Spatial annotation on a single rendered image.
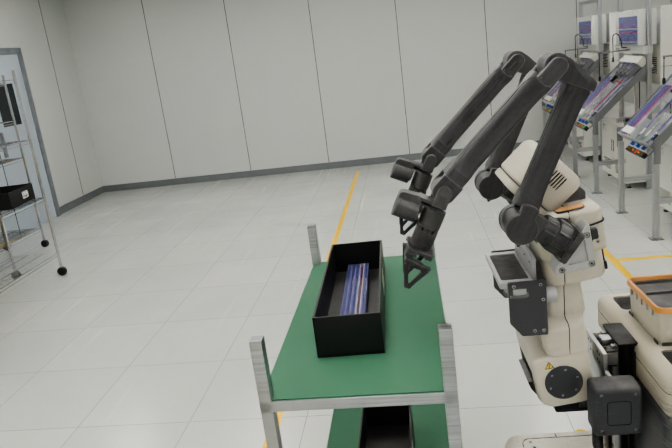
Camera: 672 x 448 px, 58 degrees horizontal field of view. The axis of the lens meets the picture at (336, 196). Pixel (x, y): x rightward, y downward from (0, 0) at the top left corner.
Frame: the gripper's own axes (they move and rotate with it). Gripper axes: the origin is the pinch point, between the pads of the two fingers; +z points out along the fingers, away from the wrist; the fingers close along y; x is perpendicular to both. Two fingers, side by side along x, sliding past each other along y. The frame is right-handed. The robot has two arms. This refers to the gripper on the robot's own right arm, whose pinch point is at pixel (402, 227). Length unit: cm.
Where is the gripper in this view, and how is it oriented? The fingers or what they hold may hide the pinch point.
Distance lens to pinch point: 196.8
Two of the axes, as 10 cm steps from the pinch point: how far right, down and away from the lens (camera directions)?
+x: 9.4, 3.3, 0.1
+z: -3.3, 9.1, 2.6
